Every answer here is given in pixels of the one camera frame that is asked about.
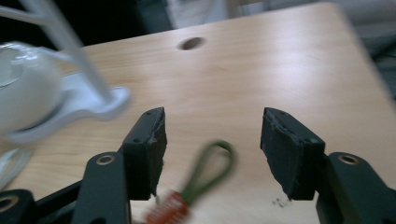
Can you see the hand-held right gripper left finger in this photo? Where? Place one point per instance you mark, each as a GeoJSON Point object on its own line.
{"type": "Point", "coordinates": [144, 155]}

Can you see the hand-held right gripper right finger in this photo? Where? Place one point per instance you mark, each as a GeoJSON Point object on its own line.
{"type": "Point", "coordinates": [292, 152]}

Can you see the white cup rack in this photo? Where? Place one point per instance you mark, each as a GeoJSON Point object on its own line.
{"type": "Point", "coordinates": [84, 93]}

